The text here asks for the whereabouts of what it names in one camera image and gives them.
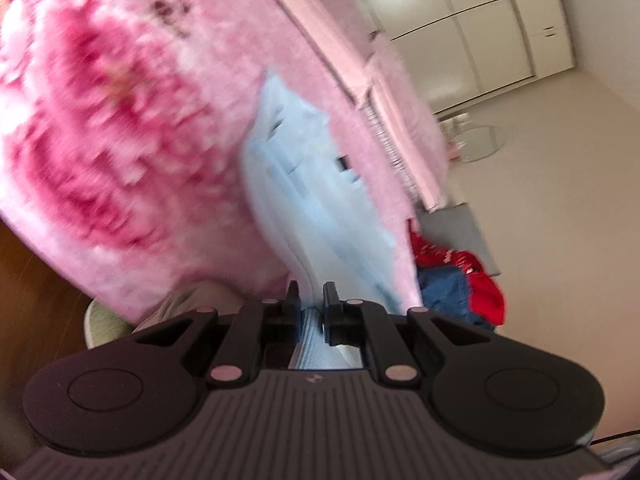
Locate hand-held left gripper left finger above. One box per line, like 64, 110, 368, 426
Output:
134, 281, 302, 389

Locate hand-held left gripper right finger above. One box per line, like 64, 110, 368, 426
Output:
321, 281, 490, 389

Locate light blue sweatshirt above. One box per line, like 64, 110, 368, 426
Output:
239, 67, 426, 371

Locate person's leg in beige trousers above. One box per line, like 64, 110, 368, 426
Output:
132, 280, 246, 333

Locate blue jeans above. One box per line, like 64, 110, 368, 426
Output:
417, 265, 493, 333

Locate red knit sweater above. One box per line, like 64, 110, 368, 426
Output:
409, 230, 506, 333

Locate pale cream round object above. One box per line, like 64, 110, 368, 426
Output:
84, 297, 133, 351

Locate oval mirror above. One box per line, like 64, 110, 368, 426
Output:
447, 125, 505, 162

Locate pink floral bedspread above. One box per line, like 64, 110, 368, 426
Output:
0, 0, 426, 326

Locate white wardrobe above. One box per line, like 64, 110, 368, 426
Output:
335, 0, 581, 116

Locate black cable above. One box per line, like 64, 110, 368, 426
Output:
590, 430, 640, 448

